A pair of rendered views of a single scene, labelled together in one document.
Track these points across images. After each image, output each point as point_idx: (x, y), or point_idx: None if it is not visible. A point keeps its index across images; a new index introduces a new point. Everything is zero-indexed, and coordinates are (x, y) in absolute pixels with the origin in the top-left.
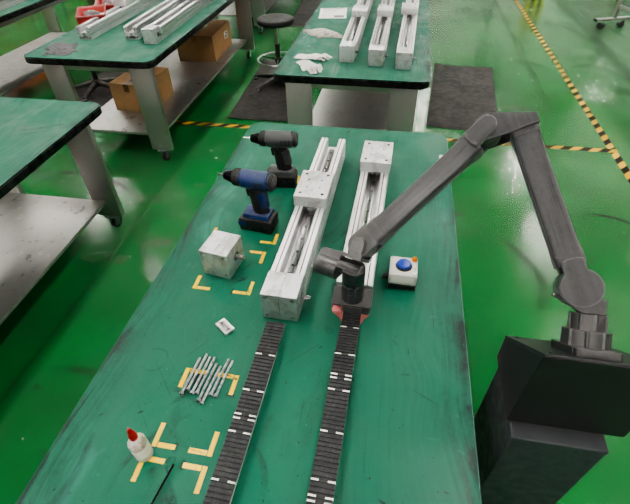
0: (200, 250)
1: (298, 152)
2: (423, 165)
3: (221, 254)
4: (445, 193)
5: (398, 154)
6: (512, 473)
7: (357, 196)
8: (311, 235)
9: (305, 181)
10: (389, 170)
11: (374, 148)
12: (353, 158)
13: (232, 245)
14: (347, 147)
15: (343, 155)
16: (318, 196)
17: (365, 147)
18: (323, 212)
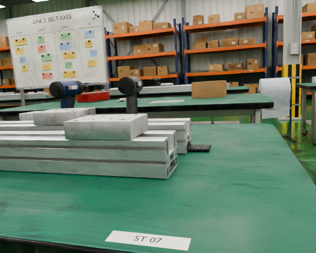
0: (34, 111)
1: (200, 137)
2: (139, 210)
3: (22, 113)
4: (5, 225)
5: (194, 187)
6: None
7: (35, 131)
8: (4, 124)
9: (72, 108)
10: (64, 133)
11: (117, 116)
12: (182, 158)
13: (27, 113)
14: (217, 154)
15: None
16: (40, 111)
17: (124, 114)
18: (30, 125)
